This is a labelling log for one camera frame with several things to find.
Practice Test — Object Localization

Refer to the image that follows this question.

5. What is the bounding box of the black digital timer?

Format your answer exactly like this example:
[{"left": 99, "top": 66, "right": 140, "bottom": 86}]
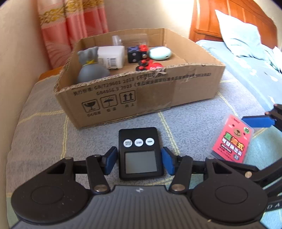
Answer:
[{"left": 119, "top": 127, "right": 164, "bottom": 180}]

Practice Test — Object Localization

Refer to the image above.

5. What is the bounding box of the red card pack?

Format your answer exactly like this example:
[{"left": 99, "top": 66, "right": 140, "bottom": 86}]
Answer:
[{"left": 211, "top": 115, "right": 254, "bottom": 163}]

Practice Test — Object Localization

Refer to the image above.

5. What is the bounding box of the grey money bag figurine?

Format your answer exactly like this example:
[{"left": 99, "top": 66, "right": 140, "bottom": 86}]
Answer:
[{"left": 76, "top": 46, "right": 110, "bottom": 83}]

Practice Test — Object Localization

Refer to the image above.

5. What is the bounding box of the red toy robot block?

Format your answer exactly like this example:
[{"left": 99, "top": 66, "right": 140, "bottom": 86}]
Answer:
[{"left": 135, "top": 59, "right": 163, "bottom": 71}]

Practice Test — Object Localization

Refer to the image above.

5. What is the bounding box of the mint green oval case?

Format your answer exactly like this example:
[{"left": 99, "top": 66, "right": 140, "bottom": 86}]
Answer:
[{"left": 149, "top": 46, "right": 172, "bottom": 61}]

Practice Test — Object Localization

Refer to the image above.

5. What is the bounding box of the white frosted plastic jar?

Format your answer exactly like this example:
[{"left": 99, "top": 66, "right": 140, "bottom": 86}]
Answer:
[{"left": 97, "top": 46, "right": 125, "bottom": 69}]

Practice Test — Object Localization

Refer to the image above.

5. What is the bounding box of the black blue toy robot block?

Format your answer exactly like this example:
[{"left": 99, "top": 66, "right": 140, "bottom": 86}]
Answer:
[{"left": 127, "top": 44, "right": 149, "bottom": 63}]

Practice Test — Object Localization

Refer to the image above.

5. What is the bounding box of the clear plastic jar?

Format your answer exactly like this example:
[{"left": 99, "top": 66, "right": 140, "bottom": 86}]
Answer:
[{"left": 112, "top": 33, "right": 149, "bottom": 47}]

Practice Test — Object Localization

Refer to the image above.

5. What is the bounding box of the light blue floral bedsheet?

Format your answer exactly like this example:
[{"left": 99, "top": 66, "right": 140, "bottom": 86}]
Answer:
[{"left": 197, "top": 40, "right": 281, "bottom": 111}]

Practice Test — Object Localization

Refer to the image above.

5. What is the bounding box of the checkered table cloth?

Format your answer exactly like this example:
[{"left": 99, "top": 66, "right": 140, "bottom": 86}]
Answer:
[{"left": 5, "top": 69, "right": 282, "bottom": 229}]

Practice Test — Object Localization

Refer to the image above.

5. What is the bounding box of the light blue pillow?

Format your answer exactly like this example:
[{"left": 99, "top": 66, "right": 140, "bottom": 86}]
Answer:
[{"left": 215, "top": 10, "right": 281, "bottom": 73}]

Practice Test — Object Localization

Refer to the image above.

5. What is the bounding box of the open cardboard box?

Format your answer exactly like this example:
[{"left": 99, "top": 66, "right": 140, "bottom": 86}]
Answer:
[{"left": 54, "top": 28, "right": 225, "bottom": 129}]

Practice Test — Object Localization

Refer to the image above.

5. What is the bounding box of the wooden bed headboard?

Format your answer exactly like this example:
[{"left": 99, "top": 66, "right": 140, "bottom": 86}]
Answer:
[{"left": 189, "top": 0, "right": 278, "bottom": 48}]

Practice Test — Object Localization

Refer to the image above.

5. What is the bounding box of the pink patterned curtain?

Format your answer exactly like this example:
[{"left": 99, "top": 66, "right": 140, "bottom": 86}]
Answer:
[{"left": 37, "top": 0, "right": 109, "bottom": 68}]

